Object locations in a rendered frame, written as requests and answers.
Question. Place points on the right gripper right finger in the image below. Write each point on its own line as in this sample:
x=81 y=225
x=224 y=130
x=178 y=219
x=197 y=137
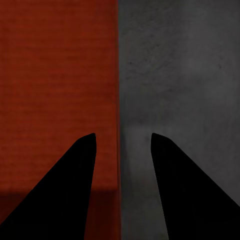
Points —
x=194 y=206

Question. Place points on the storage box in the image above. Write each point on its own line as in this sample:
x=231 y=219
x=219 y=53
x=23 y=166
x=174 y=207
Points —
x=59 y=82

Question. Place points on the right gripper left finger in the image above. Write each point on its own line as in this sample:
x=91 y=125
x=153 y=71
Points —
x=57 y=208

